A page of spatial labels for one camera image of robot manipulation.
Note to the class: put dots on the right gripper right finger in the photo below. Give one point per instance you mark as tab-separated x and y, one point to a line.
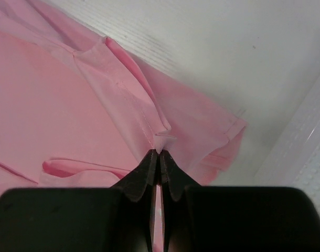
234	218

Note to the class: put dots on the pink t shirt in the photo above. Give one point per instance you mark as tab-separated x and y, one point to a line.
78	111

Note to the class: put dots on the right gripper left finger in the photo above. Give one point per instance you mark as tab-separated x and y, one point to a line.
117	218

